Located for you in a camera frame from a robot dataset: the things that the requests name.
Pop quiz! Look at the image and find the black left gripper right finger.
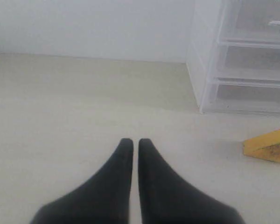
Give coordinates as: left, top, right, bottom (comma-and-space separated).
138, 139, 245, 224

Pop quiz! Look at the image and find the white plastic drawer cabinet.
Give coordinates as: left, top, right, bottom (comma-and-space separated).
186, 0, 280, 116

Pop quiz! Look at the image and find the yellow wedge block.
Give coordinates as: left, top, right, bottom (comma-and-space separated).
243, 129, 280, 163

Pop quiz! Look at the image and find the top left clear drawer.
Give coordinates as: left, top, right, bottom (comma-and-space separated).
219, 0, 280, 44

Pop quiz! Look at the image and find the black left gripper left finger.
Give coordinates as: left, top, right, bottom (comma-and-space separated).
31, 139, 133, 224

